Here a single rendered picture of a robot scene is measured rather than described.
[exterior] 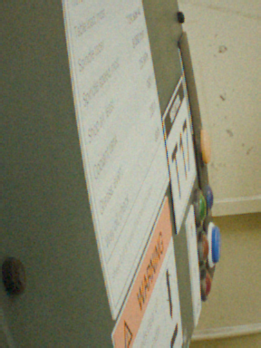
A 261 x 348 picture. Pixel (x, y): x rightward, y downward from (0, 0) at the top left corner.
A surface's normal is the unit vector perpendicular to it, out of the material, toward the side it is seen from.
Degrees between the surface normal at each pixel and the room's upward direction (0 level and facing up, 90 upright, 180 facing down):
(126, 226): 90
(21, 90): 90
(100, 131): 90
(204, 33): 90
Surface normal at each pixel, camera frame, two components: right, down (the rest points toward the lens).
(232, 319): -0.18, 0.36
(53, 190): 0.98, -0.07
